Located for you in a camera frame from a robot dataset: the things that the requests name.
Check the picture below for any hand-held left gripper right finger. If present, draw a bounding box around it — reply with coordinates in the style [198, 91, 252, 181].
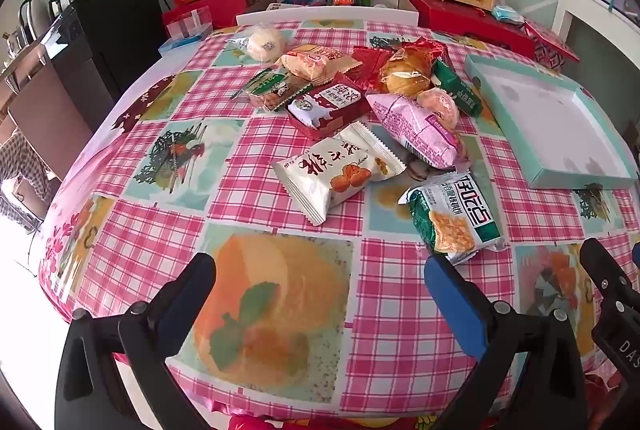
[424, 254, 588, 430]

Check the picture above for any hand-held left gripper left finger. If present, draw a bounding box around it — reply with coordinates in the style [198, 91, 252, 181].
[54, 252, 226, 430]

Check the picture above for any green white corn snack packet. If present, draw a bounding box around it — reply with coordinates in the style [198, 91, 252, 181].
[398, 171, 507, 267]

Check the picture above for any brown snack packet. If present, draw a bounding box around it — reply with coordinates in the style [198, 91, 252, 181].
[404, 159, 437, 182]

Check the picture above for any teal shallow cardboard box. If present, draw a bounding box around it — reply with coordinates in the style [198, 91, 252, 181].
[464, 54, 640, 190]

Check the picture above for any pink snack packet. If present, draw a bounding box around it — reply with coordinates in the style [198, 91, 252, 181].
[366, 91, 469, 171]

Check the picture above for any white snack packet orange print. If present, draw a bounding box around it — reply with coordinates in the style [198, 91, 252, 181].
[271, 121, 407, 227]

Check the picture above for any round peach bun packet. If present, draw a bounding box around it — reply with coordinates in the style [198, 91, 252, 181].
[416, 87, 460, 132]

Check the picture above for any dark green snack packet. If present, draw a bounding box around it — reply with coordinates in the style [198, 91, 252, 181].
[431, 57, 484, 117]

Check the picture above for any green striped cracker packet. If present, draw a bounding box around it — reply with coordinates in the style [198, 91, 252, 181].
[231, 67, 313, 112]

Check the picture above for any red white biscuit packet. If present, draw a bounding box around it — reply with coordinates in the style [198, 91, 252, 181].
[286, 81, 372, 142]

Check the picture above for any golden bread clear packet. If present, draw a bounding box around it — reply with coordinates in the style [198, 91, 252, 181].
[378, 36, 449, 99]

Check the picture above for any red snack packet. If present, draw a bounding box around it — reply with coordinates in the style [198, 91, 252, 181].
[345, 46, 393, 92]

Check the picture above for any beige bread packet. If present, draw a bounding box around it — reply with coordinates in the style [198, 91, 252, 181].
[276, 44, 362, 83]

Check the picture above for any round white bun packet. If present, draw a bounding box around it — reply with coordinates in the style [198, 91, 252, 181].
[226, 23, 292, 64]

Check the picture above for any grey patterned cloth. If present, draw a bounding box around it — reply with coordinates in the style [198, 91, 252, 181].
[0, 127, 56, 231]

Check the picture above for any red patterned tin box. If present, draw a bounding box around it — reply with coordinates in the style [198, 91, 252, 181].
[522, 20, 581, 72]

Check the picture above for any white desk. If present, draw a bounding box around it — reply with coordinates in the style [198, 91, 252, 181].
[550, 0, 640, 121]

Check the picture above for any brown wooden counter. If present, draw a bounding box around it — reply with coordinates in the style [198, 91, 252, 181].
[0, 17, 118, 183]

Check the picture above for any wet wipes pack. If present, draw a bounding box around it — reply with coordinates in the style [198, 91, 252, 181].
[492, 4, 526, 26]

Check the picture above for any clear plastic box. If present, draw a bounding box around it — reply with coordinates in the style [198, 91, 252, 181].
[165, 7, 213, 42]

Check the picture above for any red gift box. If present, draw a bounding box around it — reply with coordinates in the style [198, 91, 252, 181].
[410, 0, 537, 57]

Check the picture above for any red flat box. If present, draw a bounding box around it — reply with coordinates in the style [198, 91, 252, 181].
[162, 2, 253, 31]

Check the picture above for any black cabinet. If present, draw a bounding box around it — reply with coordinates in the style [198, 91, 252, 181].
[75, 0, 173, 123]

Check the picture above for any white board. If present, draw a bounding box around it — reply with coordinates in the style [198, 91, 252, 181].
[235, 5, 418, 29]

